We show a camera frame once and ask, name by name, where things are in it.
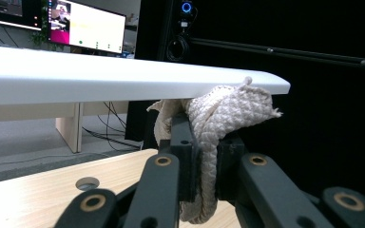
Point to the computer monitor with white window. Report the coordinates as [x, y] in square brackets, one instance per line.
[95, 28]

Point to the green plant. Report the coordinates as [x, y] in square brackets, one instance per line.
[39, 38]

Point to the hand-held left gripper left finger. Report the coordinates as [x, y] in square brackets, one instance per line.
[187, 158]

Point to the light wooden desk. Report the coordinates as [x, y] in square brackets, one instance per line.
[69, 133]

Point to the white desk lamp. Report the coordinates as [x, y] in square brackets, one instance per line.
[107, 79]

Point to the black metal rail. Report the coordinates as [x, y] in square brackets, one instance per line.
[282, 52]

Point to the white knitted cloth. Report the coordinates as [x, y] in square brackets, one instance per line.
[231, 107]

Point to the black curtain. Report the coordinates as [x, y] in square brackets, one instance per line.
[329, 126]

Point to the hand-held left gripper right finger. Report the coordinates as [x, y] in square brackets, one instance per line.
[229, 164]

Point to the computer monitor with dark screen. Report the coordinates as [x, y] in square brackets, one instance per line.
[9, 12]

